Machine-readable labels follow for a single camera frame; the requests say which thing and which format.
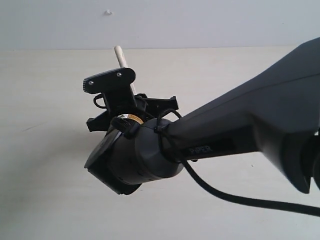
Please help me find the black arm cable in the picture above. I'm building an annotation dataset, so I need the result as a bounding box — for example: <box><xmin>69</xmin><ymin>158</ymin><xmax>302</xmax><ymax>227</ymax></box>
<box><xmin>92</xmin><ymin>93</ymin><xmax>320</xmax><ymax>217</ymax></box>

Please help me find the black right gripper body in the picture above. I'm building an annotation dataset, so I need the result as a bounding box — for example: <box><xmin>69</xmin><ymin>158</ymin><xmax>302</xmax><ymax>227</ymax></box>
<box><xmin>104</xmin><ymin>92</ymin><xmax>148</xmax><ymax>125</ymax></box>

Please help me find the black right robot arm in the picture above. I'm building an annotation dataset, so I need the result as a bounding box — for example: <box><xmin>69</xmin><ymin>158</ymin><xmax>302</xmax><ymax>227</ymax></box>
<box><xmin>84</xmin><ymin>38</ymin><xmax>320</xmax><ymax>195</ymax></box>

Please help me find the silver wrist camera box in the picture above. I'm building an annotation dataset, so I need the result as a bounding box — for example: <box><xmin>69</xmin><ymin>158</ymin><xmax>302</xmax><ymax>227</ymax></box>
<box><xmin>82</xmin><ymin>68</ymin><xmax>136</xmax><ymax>100</ymax></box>

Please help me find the white wooden paint brush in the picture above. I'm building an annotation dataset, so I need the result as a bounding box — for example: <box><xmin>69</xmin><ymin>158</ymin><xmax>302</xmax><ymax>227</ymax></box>
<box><xmin>113</xmin><ymin>45</ymin><xmax>137</xmax><ymax>95</ymax></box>

